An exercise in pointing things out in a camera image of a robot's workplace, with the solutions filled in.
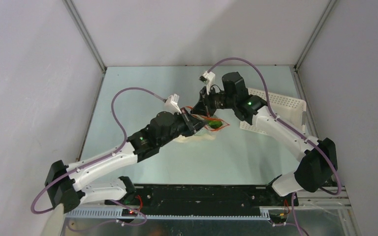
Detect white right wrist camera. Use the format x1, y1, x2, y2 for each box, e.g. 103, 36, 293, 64
199, 71, 216, 95

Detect aluminium frame profile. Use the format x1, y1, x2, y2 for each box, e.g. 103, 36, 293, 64
296, 187, 351, 209

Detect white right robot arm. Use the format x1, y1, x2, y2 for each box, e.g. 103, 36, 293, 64
191, 71, 338, 206

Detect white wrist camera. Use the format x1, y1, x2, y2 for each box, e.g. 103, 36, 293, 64
164, 93, 181, 114
199, 71, 216, 95

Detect white cauliflower toy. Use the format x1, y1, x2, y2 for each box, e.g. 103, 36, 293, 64
173, 133, 216, 143

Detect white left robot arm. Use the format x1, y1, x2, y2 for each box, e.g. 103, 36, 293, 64
45, 109, 207, 213

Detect green pepper toy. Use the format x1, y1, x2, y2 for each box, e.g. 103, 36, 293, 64
208, 120, 223, 129

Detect white perforated plastic basket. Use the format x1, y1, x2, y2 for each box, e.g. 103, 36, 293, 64
239, 88, 307, 135

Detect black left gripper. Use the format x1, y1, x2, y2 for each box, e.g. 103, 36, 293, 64
157, 107, 207, 148

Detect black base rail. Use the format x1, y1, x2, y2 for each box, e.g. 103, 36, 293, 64
119, 184, 291, 217

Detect clear zip bag orange zipper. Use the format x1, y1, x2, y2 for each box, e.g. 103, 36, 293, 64
192, 115, 230, 136

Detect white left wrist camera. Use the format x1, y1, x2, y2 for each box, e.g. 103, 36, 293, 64
164, 93, 181, 114

